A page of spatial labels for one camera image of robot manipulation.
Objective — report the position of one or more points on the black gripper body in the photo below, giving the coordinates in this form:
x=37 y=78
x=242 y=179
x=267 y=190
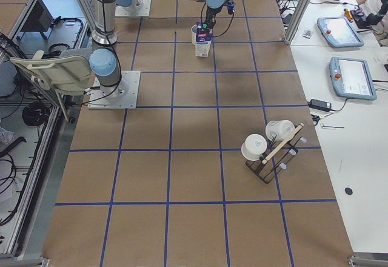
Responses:
x=210 y=13

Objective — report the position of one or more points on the blue white milk carton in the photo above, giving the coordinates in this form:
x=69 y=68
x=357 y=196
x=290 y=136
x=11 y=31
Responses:
x=203 y=40

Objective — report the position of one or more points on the white ceramic mug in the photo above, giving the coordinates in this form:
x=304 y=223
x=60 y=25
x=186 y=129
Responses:
x=193 y=34

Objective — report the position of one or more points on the small remote control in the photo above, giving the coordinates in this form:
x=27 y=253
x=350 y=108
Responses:
x=307 y=33

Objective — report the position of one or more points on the teach pendant far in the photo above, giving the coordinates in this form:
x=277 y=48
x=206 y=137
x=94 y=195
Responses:
x=339 y=32

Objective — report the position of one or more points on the teach pendant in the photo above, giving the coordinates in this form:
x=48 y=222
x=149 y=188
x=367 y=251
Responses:
x=351 y=78
x=339 y=32

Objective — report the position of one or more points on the white mug on rack rear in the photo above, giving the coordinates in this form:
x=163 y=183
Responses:
x=279 y=130

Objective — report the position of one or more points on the white mug on rack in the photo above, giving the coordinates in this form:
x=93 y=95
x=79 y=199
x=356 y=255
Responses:
x=253 y=147
x=279 y=130

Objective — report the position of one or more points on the white mug on rack front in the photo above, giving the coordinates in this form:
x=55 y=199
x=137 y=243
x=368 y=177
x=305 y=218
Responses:
x=253 y=147

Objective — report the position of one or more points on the black power adapter right table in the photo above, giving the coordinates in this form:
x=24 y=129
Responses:
x=320 y=105

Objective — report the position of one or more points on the beige office chair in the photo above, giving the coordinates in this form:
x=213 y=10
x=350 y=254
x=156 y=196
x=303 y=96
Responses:
x=68 y=74

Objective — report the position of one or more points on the teach pendant near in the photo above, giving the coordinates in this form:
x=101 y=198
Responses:
x=351 y=78

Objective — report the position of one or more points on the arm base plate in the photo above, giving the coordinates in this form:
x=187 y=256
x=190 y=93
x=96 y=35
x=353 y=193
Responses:
x=124 y=97
x=132 y=8

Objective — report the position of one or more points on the aluminium frame post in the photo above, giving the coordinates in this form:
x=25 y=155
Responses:
x=295 y=21

